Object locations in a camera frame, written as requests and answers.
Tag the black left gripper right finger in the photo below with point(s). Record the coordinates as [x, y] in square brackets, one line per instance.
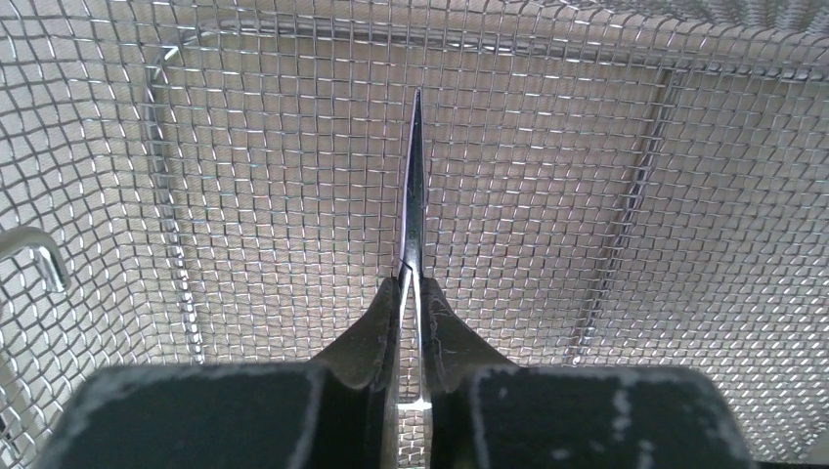
[489, 412]

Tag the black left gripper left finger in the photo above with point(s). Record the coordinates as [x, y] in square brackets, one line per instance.
[336, 410]

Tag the metal surgical instrument tray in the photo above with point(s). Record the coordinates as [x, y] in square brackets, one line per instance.
[609, 182]

